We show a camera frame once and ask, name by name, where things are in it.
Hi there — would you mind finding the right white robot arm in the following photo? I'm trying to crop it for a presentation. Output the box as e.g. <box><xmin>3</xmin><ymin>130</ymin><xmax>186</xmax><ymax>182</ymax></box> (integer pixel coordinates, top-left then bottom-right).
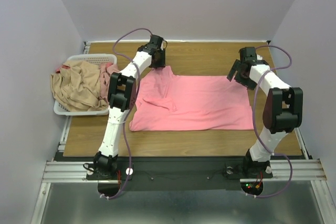
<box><xmin>227</xmin><ymin>47</ymin><xmax>303</xmax><ymax>177</ymax></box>

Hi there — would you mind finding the white plastic laundry basket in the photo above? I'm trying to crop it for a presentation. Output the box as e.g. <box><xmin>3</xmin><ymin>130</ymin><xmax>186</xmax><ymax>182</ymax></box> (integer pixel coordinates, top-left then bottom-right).
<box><xmin>54</xmin><ymin>54</ymin><xmax>117</xmax><ymax>116</ymax></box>

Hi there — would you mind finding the dusty pink t shirt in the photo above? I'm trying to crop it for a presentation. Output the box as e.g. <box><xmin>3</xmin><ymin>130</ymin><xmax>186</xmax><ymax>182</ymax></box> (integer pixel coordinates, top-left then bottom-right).
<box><xmin>99</xmin><ymin>62</ymin><xmax>119</xmax><ymax>102</ymax></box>

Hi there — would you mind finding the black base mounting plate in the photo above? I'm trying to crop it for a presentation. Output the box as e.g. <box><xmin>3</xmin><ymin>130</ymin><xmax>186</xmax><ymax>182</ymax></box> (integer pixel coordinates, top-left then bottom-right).
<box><xmin>84</xmin><ymin>156</ymin><xmax>273</xmax><ymax>195</ymax></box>

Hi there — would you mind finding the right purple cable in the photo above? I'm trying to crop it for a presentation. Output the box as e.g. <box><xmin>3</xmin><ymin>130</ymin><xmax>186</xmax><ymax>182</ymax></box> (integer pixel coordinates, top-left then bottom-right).
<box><xmin>245</xmin><ymin>45</ymin><xmax>293</xmax><ymax>199</ymax></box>

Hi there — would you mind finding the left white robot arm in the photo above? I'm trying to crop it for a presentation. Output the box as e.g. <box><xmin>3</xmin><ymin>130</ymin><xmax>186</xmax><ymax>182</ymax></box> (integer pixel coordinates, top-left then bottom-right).
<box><xmin>91</xmin><ymin>35</ymin><xmax>165</xmax><ymax>179</ymax></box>

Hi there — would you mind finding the beige t shirt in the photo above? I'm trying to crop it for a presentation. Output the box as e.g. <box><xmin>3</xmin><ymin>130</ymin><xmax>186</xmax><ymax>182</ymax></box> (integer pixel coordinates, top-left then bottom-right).
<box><xmin>50</xmin><ymin>60</ymin><xmax>108</xmax><ymax>112</ymax></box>

